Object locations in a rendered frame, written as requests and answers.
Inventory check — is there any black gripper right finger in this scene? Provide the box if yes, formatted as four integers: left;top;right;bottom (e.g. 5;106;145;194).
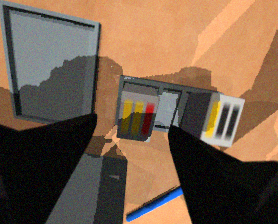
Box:
168;125;278;224

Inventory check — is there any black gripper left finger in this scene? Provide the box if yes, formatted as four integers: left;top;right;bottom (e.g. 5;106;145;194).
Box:
0;113;97;224

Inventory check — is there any blue rod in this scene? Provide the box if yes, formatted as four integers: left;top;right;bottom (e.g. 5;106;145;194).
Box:
126;187;182;222

